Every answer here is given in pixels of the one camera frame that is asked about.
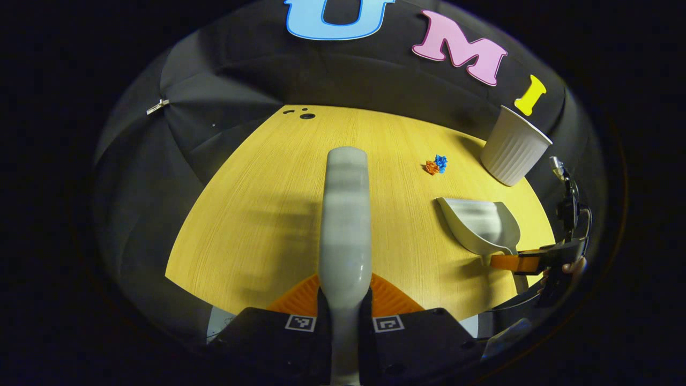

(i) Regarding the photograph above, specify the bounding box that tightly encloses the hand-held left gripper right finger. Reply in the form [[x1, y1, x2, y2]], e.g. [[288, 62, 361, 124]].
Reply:
[[358, 272, 479, 386]]

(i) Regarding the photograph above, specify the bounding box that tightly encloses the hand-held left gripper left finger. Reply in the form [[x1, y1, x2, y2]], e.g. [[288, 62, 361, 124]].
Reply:
[[208, 272, 333, 386]]

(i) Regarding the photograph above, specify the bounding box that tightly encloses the white dustpan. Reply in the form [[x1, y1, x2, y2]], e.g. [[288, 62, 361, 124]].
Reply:
[[436, 197, 530, 294]]

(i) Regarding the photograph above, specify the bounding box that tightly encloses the wooden desktop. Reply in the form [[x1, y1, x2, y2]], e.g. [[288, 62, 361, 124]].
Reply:
[[165, 105, 556, 322]]

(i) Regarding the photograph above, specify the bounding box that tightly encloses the black backdrop cloth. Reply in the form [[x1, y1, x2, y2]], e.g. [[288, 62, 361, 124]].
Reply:
[[91, 0, 609, 349]]

